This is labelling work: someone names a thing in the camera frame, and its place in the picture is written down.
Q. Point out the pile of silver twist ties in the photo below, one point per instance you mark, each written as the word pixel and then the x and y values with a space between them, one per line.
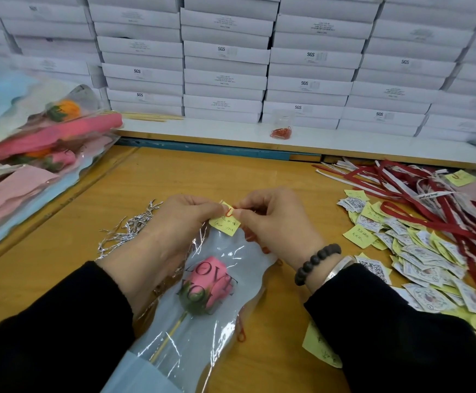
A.
pixel 127 229

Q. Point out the person's left forearm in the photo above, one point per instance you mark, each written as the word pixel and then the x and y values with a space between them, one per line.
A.
pixel 50 335

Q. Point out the wall of stacked white boxes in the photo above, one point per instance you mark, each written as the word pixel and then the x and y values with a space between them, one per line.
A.
pixel 222 53

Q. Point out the wooden sticks bundle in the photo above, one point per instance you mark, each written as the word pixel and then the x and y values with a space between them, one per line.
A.
pixel 152 117

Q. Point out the small bag of red clips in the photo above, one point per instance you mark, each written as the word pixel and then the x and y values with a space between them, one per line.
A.
pixel 281 132

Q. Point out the pink flower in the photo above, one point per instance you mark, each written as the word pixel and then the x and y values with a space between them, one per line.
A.
pixel 209 315

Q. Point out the pile of yellow white tags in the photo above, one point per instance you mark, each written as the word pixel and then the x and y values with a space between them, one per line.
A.
pixel 402 249

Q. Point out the pile of red ribbons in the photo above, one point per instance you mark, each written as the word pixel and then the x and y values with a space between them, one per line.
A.
pixel 434 200

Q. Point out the person's right hand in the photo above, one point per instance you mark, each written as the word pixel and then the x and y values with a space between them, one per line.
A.
pixel 283 225

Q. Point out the pile of flowers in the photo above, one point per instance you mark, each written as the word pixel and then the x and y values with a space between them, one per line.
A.
pixel 25 167

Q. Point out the person's left hand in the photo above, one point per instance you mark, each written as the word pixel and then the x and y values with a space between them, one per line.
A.
pixel 164 241

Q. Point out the long white board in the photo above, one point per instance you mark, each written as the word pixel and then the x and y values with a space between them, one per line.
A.
pixel 369 141

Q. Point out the yellow note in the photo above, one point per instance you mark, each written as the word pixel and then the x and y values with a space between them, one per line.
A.
pixel 226 225

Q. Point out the person's right forearm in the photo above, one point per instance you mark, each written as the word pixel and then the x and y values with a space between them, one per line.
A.
pixel 406 339

